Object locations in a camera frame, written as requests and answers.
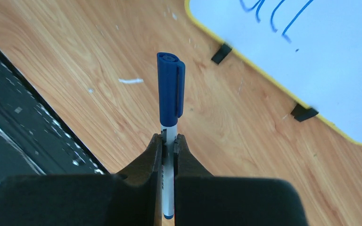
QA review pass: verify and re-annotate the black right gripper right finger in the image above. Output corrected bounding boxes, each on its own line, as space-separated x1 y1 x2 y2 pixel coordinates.
174 134 308 226

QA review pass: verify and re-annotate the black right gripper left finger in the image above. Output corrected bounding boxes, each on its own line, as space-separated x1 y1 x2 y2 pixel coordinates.
0 134 162 226

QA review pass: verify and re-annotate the white whiteboard marker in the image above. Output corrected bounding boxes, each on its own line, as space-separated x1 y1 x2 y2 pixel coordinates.
161 125 177 219

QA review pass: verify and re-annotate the black whiteboard stand foot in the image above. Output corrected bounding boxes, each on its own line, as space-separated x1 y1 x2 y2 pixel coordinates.
211 43 232 65
290 104 319 122

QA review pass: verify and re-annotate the yellow framed whiteboard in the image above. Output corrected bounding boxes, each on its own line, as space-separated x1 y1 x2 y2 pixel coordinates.
184 0 362 145

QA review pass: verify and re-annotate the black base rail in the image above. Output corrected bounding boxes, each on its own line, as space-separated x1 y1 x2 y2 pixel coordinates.
0 51 107 182

